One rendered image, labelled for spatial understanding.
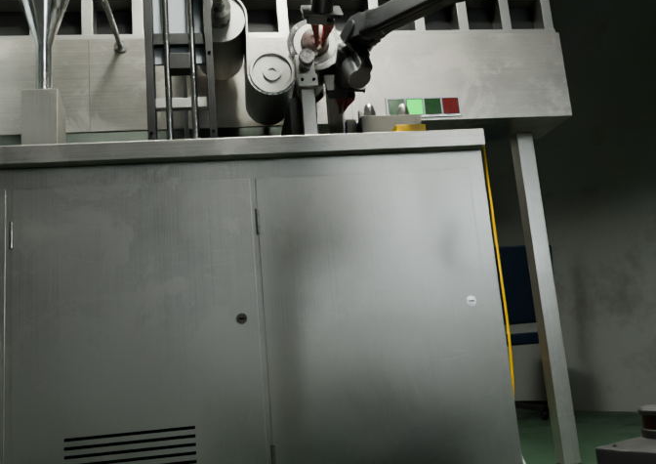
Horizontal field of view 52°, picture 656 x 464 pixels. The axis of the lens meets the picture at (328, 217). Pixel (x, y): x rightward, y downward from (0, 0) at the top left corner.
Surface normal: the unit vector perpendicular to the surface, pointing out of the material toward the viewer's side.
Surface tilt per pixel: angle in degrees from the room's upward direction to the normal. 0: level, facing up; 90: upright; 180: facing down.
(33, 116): 90
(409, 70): 90
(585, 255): 90
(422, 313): 90
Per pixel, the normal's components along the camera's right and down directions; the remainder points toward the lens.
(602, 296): -0.85, -0.04
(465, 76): 0.14, -0.21
